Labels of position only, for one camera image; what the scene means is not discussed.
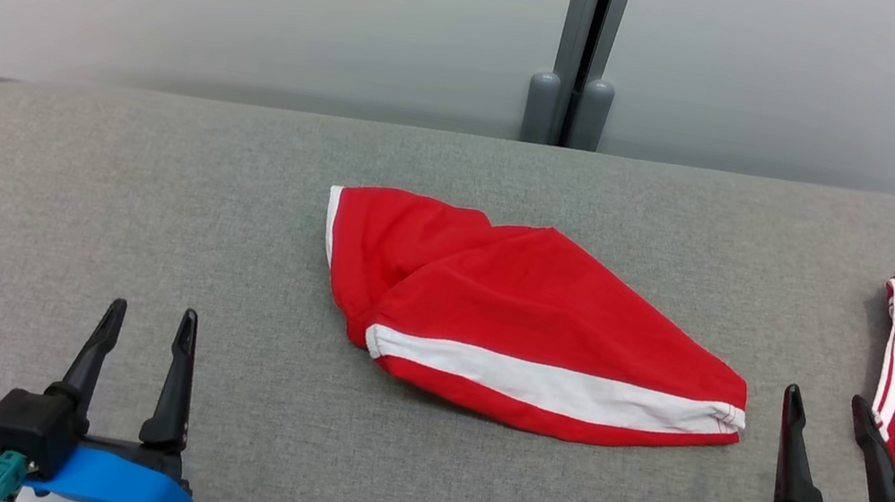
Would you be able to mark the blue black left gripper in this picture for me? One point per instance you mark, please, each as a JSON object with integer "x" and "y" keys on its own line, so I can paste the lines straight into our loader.
{"x": 117, "y": 487}

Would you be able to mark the red shorts with white stripe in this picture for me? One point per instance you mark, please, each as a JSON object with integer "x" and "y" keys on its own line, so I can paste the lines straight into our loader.
{"x": 537, "y": 311}

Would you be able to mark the grey fabric sofa surface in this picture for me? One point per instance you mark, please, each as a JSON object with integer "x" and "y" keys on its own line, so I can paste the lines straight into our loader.
{"x": 148, "y": 192}

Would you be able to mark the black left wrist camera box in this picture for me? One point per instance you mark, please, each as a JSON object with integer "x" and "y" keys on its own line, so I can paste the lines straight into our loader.
{"x": 28, "y": 422}

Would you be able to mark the grey cylindrical post cap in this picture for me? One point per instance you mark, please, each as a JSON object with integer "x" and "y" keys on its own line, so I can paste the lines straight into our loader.
{"x": 593, "y": 114}
{"x": 540, "y": 107}

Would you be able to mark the grey vertical partition post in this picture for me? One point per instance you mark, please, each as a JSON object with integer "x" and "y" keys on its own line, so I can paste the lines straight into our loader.
{"x": 595, "y": 21}

